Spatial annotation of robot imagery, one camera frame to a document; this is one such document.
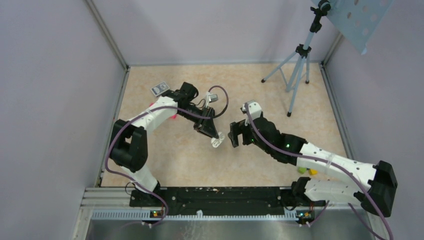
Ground light blue tripod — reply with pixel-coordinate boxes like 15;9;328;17
260;0;332;117

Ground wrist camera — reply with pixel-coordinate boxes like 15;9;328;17
204;92;219;108
240;100;263;126

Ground yellow cube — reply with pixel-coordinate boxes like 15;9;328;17
308;169;318;176

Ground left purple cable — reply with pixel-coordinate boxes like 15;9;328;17
104;85;230;228

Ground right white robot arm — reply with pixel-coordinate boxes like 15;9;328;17
228;114;398;218

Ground purple cable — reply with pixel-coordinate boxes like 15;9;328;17
104;85;230;228
244;103;395;240

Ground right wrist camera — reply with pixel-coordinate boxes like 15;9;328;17
240;100;263;126

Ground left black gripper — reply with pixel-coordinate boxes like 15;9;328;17
178;104;219;140

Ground perforated blue panel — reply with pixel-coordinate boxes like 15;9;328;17
311;0;394;55

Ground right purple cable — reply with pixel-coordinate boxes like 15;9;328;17
244;103;395;240

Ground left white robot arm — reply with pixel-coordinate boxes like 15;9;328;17
109;82;225;207

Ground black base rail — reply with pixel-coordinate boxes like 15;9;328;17
129;186;327;217

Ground green cube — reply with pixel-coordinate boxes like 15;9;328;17
297;167;308;174

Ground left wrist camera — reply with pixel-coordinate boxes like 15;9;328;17
204;92;219;108

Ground card deck box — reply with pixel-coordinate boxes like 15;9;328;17
150;81;170;97

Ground white charging case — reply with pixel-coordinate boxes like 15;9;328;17
210;131;226;148

